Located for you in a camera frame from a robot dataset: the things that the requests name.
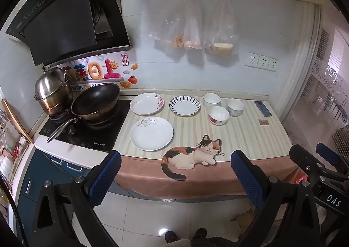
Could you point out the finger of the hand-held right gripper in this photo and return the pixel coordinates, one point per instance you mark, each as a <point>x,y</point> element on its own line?
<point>327,152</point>
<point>302,157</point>

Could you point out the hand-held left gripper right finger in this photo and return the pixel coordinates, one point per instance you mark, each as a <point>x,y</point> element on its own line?
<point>246,179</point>

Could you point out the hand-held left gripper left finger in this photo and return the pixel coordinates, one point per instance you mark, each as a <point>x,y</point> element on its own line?
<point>105,179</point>

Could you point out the white bowl red pattern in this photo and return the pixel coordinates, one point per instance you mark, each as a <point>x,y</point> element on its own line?
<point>218,113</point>

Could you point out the floral bowl blue rim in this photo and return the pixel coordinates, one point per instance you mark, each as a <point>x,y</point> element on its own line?
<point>235,105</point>

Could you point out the cardboard piece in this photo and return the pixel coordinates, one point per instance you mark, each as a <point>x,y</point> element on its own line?
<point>245,219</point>

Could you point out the striped cat print tablecloth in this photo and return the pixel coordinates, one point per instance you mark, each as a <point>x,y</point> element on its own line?
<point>245,138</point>

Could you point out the black glass cooktop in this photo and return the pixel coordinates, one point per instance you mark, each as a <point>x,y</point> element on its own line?
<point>109,134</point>

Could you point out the small brown tag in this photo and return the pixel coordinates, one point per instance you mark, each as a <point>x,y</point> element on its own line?
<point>263,122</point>

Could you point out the frosted glass door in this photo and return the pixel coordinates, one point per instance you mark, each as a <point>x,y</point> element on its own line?
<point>321,94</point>

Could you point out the blue smartphone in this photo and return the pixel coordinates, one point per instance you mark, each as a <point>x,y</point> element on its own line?
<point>263,108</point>

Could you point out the white plate grey flower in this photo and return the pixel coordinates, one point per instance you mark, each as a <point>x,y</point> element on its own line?
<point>151,136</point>

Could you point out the blue kitchen cabinet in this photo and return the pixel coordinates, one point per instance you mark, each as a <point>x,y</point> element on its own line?
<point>41,170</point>

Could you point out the person's right shoe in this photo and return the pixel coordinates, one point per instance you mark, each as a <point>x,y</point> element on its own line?
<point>199,233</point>

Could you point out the person's shoe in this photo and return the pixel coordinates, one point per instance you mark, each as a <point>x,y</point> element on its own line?
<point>171,236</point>
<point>199,233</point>

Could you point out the white plate pink flowers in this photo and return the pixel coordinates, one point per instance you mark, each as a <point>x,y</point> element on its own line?
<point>144,105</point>

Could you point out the person's left shoe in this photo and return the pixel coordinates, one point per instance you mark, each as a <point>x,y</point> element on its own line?
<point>171,236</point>

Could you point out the white bowl dark rim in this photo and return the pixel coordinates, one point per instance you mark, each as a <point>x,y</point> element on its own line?
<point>211,98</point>

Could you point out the blue striped plate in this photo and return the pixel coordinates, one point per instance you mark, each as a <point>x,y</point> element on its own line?
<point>184,106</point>

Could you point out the wooden board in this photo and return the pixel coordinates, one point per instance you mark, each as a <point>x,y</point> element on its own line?
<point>16,121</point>

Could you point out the stainless steel steamer pot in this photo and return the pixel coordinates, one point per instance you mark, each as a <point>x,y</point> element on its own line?
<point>50,86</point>

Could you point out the clear plastic bag yellow block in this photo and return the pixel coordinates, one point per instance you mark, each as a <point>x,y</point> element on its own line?
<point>222,32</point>

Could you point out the black range hood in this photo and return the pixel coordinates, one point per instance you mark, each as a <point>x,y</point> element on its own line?
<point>60,18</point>

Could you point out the white wall socket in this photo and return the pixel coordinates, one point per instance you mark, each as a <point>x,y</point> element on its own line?
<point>263,62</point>
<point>251,59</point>
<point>273,65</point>

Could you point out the colourful wall stickers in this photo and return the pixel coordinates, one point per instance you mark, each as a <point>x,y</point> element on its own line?
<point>109,71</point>

